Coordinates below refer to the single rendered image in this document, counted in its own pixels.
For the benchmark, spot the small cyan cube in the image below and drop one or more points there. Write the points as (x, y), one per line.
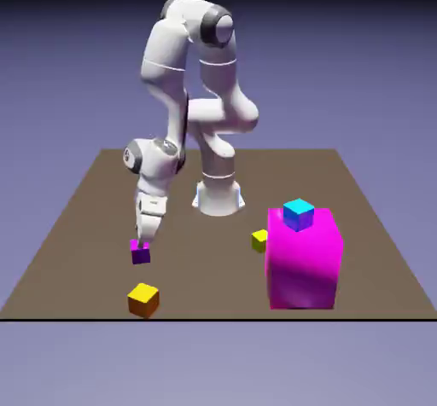
(298, 214)

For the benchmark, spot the small orange cube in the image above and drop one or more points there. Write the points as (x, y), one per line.
(143, 299)

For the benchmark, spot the small yellow cube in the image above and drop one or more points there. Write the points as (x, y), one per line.
(259, 241)

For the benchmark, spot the small purple cube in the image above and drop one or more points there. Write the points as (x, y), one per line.
(140, 254)

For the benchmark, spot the large magenta box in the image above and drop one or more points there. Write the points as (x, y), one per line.
(302, 266)

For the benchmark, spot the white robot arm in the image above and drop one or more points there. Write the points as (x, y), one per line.
(218, 71)

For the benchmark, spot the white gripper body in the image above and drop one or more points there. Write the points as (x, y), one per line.
(147, 225)

